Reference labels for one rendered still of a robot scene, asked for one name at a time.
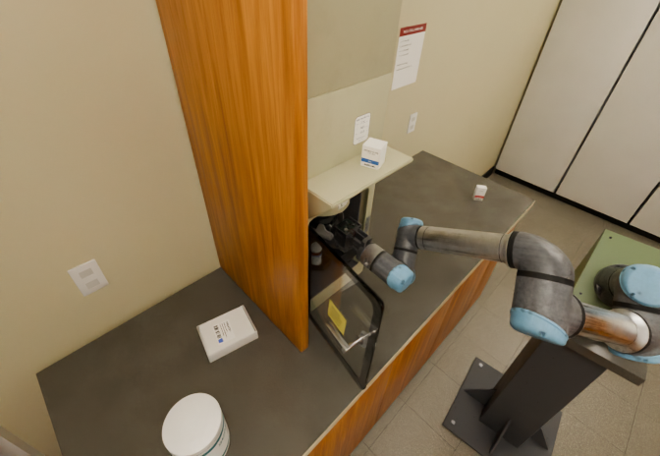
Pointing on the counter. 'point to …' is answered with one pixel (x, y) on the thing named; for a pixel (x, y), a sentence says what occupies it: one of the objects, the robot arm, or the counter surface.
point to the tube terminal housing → (321, 134)
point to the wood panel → (247, 117)
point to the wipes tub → (195, 427)
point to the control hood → (349, 181)
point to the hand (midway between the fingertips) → (321, 222)
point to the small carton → (373, 153)
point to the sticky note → (337, 316)
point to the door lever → (343, 338)
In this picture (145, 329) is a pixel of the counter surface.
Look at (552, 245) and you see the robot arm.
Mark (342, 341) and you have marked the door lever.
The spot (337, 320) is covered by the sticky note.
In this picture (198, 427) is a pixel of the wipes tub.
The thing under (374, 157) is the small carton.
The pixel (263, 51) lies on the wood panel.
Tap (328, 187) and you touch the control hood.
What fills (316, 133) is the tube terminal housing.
